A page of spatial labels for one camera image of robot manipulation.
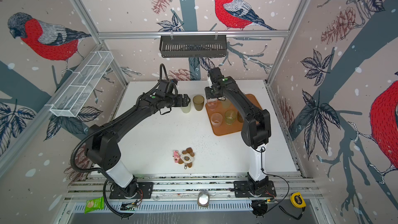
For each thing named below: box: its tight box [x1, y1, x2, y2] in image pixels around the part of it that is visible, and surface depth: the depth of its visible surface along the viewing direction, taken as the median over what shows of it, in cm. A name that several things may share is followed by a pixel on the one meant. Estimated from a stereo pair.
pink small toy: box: [172, 149, 181, 164], surface depth 85 cm
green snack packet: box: [83, 196, 105, 215], surface depth 71 cm
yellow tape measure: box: [290, 191, 307, 209], surface depth 70 cm
